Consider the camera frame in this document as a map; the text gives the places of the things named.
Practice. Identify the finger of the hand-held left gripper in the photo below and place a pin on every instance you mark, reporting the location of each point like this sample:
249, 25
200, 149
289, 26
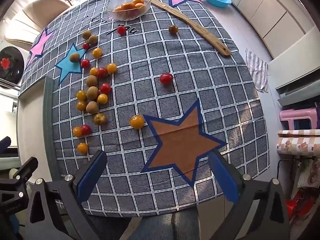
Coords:
5, 145
25, 167

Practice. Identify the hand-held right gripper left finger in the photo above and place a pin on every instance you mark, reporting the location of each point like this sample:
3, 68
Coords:
91, 177

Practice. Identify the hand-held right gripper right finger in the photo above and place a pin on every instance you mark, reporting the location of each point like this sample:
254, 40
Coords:
223, 177

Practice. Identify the yellow cherry tomato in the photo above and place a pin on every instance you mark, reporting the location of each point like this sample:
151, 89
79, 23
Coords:
102, 98
111, 68
81, 105
97, 52
82, 147
77, 131
81, 95
93, 71
100, 119
137, 121

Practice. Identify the stemmed red cherry tomato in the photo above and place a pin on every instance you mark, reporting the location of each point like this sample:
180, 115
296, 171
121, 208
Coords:
166, 78

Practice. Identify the dark brown cherry tomato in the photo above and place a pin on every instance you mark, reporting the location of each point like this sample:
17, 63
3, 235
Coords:
173, 29

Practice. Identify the person's jeans leg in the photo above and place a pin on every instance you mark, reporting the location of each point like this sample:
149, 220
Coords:
162, 226

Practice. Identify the white washing machine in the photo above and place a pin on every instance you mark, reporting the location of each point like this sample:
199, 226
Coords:
10, 65

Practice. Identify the patterned paper roll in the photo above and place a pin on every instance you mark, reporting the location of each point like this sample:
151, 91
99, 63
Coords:
297, 145
300, 133

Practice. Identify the pink plastic stool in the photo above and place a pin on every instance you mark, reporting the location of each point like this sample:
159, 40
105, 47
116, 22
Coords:
287, 117

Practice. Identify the striped towel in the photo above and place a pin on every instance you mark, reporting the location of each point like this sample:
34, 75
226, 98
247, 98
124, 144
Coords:
257, 70

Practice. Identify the grey checked star tablecloth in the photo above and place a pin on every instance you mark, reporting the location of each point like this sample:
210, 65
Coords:
140, 62

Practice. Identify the beige chair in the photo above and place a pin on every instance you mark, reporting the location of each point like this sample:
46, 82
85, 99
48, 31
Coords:
35, 15

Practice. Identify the long wooden stick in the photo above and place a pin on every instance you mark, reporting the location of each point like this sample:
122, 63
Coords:
190, 21

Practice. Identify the white cabinet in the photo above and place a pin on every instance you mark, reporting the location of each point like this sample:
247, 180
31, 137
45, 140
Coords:
270, 17

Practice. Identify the small orange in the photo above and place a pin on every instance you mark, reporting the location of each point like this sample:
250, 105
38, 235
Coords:
117, 9
138, 1
125, 6
140, 5

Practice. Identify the clear glass bowl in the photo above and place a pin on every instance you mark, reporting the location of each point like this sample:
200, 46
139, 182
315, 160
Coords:
112, 5

